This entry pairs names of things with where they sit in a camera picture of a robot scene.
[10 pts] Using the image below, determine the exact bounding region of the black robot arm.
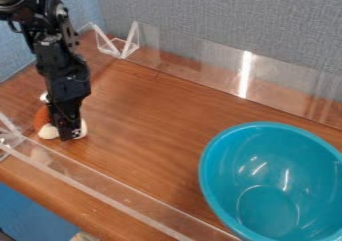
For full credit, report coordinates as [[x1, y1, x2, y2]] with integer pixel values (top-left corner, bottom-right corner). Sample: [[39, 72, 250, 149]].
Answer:
[[0, 0, 91, 141]]

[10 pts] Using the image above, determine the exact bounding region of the clear acrylic panel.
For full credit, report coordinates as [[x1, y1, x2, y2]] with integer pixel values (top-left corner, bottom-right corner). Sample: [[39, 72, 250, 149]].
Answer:
[[0, 21, 117, 96], [0, 113, 239, 241], [126, 22, 342, 130]]

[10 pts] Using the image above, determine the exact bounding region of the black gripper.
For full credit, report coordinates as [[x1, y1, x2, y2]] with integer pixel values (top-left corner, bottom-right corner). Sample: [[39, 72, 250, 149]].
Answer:
[[41, 58, 91, 141]]

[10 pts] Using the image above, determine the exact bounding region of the clear acrylic left panel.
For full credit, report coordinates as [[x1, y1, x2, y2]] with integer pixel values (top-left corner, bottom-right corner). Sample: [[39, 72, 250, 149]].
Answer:
[[0, 21, 117, 96]]

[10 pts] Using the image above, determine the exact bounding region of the clear acrylic back panel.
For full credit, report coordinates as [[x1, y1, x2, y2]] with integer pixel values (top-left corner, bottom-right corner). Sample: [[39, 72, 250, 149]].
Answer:
[[126, 22, 342, 130]]

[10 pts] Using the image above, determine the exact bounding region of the clear acrylic front panel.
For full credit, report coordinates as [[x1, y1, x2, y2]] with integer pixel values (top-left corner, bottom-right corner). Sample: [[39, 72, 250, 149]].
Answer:
[[0, 113, 239, 241]]

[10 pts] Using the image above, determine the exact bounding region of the white brown toy mushroom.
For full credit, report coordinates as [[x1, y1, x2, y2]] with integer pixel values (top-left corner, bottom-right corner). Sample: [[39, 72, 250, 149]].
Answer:
[[32, 91, 89, 141]]

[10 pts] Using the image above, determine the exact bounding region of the blue plastic bowl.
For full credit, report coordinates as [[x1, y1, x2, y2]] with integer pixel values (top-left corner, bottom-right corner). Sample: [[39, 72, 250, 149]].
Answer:
[[199, 122, 342, 241]]

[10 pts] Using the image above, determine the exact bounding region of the clear acrylic corner bracket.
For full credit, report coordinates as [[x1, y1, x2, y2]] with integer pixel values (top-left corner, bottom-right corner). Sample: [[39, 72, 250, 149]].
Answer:
[[92, 21, 140, 59]]

